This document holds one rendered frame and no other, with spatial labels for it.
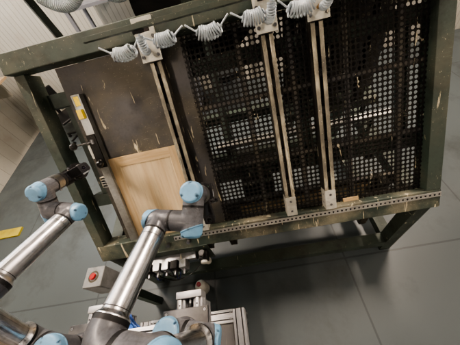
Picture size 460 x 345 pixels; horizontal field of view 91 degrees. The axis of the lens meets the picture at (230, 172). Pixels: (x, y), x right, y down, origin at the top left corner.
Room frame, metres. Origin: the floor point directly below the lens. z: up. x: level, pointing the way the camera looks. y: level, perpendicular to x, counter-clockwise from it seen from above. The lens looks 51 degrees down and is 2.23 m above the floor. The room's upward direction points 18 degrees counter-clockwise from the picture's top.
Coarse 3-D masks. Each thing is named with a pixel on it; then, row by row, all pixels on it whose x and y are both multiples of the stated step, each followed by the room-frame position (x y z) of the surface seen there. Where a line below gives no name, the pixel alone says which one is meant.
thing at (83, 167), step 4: (80, 164) 0.92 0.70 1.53; (84, 164) 0.92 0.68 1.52; (72, 168) 0.90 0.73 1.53; (76, 168) 0.90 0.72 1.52; (80, 168) 0.90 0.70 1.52; (84, 168) 0.90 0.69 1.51; (88, 168) 0.91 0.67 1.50; (64, 172) 0.89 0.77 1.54; (68, 172) 0.89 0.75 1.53; (72, 172) 0.89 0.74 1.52; (76, 172) 0.89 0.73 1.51; (80, 172) 0.89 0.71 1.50; (68, 176) 0.88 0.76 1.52; (72, 176) 0.88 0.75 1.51; (76, 176) 0.88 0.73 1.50; (68, 180) 0.86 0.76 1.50
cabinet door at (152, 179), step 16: (112, 160) 1.09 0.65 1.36; (128, 160) 1.06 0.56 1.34; (144, 160) 1.03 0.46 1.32; (160, 160) 1.01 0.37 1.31; (176, 160) 0.99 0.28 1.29; (128, 176) 1.02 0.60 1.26; (144, 176) 0.99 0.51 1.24; (160, 176) 0.97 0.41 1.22; (176, 176) 0.94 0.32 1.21; (128, 192) 0.97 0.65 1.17; (144, 192) 0.94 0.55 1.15; (160, 192) 0.92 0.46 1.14; (176, 192) 0.89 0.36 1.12; (128, 208) 0.92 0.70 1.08; (144, 208) 0.89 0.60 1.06; (160, 208) 0.86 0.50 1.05; (176, 208) 0.84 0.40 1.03
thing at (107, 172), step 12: (72, 96) 1.29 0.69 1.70; (84, 108) 1.24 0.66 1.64; (84, 120) 1.21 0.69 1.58; (96, 132) 1.18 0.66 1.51; (108, 168) 1.05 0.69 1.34; (108, 180) 1.02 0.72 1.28; (120, 192) 0.98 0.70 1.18; (120, 204) 0.93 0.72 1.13; (132, 228) 0.83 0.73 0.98; (132, 240) 0.78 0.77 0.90
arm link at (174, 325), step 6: (162, 318) 0.20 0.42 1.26; (168, 318) 0.19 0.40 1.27; (174, 318) 0.19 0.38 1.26; (180, 318) 0.19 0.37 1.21; (156, 324) 0.19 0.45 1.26; (162, 324) 0.18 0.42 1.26; (168, 324) 0.17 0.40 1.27; (174, 324) 0.17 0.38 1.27; (180, 324) 0.17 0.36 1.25; (156, 330) 0.17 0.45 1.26; (162, 330) 0.16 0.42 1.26; (168, 330) 0.16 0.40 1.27; (174, 330) 0.15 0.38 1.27; (180, 330) 0.15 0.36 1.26
